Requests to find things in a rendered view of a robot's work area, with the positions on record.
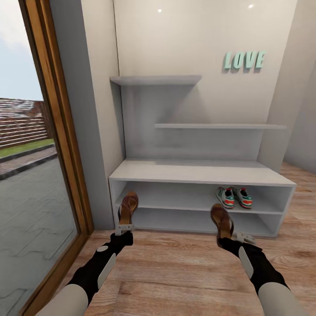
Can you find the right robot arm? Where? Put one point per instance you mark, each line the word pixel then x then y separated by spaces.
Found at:
pixel 275 296

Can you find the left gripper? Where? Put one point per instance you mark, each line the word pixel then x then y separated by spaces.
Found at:
pixel 124 239

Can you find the gym shoe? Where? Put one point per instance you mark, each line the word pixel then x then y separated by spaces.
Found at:
pixel 225 196
pixel 242 196

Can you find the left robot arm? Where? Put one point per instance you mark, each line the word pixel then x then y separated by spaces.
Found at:
pixel 75 297

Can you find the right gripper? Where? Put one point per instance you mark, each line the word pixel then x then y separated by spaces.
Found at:
pixel 229 244

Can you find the sandal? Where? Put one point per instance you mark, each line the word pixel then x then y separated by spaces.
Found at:
pixel 129 205
pixel 220 217

